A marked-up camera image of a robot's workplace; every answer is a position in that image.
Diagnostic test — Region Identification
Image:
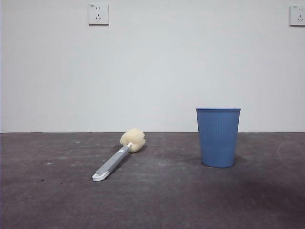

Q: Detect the blue ribbed plastic cup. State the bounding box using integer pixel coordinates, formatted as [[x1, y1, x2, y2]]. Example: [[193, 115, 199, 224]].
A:
[[195, 107, 242, 168]]

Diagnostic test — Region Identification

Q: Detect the grey-handled sponge cup brush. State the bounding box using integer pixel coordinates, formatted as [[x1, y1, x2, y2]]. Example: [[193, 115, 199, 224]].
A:
[[91, 128, 146, 183]]

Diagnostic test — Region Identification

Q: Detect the white wall socket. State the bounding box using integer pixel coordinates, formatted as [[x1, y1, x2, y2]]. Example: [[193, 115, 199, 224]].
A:
[[88, 3, 110, 26], [289, 5, 305, 27]]

